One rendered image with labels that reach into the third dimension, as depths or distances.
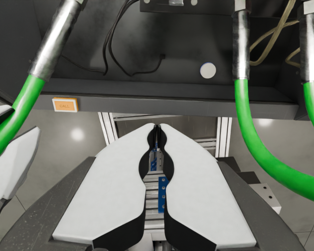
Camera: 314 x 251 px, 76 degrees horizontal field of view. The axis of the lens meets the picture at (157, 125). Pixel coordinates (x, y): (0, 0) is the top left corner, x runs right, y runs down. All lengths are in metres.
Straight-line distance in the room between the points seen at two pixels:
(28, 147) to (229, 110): 0.41
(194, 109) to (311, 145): 1.69
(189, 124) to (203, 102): 0.89
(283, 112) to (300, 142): 1.48
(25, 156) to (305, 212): 2.67
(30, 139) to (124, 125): 1.19
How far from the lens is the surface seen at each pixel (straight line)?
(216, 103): 0.48
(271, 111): 0.53
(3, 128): 0.20
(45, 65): 0.21
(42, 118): 1.80
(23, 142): 0.18
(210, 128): 1.39
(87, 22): 0.57
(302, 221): 2.84
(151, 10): 0.39
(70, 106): 0.49
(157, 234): 0.81
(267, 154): 0.19
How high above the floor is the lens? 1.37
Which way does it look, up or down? 60 degrees down
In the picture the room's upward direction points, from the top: 179 degrees counter-clockwise
